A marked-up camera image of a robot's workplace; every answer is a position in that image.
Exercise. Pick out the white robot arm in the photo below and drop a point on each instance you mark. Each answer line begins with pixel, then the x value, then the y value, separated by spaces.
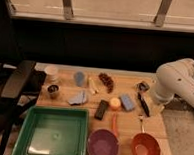
pixel 172 78

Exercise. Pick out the pale yellow banana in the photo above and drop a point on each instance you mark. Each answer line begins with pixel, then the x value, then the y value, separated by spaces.
pixel 92 86

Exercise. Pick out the purple bowl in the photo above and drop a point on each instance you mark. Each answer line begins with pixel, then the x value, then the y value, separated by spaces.
pixel 102 142

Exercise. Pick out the blue crumpled cloth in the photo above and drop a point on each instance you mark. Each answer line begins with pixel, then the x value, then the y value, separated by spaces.
pixel 78 99

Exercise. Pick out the black rectangular block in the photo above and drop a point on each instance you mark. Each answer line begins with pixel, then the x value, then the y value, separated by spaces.
pixel 100 111

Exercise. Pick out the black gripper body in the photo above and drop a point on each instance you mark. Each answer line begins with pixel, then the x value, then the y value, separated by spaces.
pixel 142 87

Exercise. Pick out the white cup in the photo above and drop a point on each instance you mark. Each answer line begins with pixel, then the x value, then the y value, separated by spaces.
pixel 52 73

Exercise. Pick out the blue cup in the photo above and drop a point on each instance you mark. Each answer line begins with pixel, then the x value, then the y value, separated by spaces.
pixel 79 78

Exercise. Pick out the orange carrot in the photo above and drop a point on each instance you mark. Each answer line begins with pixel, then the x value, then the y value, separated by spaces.
pixel 114 125

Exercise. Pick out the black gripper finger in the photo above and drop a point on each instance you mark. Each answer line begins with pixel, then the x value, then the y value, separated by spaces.
pixel 143 103

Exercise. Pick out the red bowl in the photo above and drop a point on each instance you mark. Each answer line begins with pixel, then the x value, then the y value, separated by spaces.
pixel 145 144

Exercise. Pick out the green plastic tray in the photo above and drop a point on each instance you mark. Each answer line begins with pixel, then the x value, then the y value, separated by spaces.
pixel 53 131

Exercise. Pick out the dark red grapes bunch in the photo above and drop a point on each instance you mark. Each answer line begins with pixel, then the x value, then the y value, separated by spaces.
pixel 107 81

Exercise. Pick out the black chair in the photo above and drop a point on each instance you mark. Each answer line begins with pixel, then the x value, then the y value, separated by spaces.
pixel 19 90

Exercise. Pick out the small dark cup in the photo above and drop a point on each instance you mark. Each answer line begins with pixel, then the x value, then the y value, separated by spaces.
pixel 53 91

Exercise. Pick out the small orange apple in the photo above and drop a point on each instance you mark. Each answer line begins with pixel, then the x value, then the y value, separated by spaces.
pixel 115 103

